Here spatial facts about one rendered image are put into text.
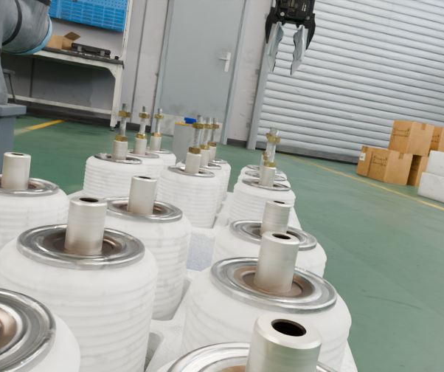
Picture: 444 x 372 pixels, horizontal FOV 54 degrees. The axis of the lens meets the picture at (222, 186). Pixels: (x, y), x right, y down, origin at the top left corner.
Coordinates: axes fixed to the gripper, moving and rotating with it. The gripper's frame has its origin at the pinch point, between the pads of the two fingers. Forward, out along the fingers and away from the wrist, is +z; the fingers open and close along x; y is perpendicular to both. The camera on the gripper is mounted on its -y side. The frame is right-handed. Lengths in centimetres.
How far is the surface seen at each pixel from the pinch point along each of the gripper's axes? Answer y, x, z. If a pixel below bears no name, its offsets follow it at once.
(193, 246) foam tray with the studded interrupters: 32.1, -8.4, 30.6
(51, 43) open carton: -384, -243, -36
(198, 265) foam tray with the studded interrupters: 32.1, -7.4, 33.1
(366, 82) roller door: -539, 127, -68
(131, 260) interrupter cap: 68, -8, 21
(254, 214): 29.0, -0.8, 25.0
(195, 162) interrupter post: 25.4, -11.1, 19.3
